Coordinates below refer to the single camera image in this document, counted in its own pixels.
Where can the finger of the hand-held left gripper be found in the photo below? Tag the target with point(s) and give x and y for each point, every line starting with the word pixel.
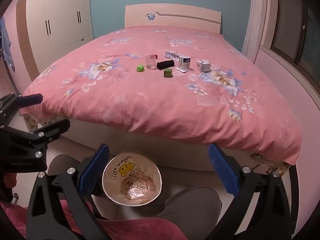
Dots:
pixel 55 127
pixel 32 99

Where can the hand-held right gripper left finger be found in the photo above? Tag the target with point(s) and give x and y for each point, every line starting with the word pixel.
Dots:
pixel 93 167

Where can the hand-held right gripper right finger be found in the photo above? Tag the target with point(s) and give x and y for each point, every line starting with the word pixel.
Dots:
pixel 222 170

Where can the smiley print plastic bag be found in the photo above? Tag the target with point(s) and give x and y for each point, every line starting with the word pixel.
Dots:
pixel 132 177

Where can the white paper bowl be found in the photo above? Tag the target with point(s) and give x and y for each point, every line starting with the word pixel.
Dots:
pixel 157 180

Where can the white medicine box red stripes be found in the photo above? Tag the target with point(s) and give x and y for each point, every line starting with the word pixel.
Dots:
pixel 203 66

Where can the white medicine box blue band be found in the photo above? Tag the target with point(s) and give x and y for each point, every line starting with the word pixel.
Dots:
pixel 184 63

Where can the black foam cylinder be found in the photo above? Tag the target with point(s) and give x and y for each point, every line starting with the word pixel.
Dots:
pixel 165 64

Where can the person's right leg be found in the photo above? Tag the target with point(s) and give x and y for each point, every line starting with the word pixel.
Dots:
pixel 192 202

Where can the hanging blue cloth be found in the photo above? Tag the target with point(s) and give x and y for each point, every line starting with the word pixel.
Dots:
pixel 6 47

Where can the white bed base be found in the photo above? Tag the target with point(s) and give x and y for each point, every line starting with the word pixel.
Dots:
pixel 155 145

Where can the pink fleece garment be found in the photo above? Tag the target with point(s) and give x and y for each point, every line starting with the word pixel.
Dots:
pixel 140 230

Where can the cream wardrobe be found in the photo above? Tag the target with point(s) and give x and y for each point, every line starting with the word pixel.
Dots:
pixel 62 17

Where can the pink floral blanket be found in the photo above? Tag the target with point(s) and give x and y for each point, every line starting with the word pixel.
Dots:
pixel 155 100

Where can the clear plastic lid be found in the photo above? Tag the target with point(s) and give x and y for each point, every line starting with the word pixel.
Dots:
pixel 193 77

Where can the small green dotted cube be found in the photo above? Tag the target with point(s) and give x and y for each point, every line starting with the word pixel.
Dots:
pixel 140 68

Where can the white paper leaflet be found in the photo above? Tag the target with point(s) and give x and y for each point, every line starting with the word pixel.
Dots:
pixel 180 70

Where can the large green cube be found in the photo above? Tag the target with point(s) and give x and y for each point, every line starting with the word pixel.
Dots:
pixel 168 73

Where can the clear plastic cup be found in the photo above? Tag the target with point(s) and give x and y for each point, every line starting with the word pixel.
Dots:
pixel 150 62

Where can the long white box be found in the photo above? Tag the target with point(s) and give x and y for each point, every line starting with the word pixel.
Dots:
pixel 172 54

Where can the white curtain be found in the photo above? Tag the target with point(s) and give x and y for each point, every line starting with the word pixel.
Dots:
pixel 257 17

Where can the dark framed window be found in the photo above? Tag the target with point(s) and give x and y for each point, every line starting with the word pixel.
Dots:
pixel 292 30

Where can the cream bed headboard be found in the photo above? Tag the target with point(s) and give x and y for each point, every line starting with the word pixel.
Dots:
pixel 175 15

